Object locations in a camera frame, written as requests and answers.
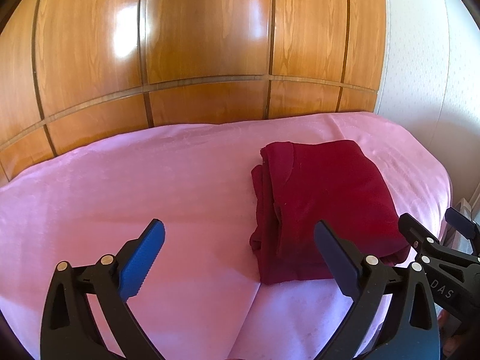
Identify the dark red sweater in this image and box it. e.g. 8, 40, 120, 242
250, 140, 410, 285

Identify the pink bedspread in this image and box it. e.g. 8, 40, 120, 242
1, 112, 452, 359

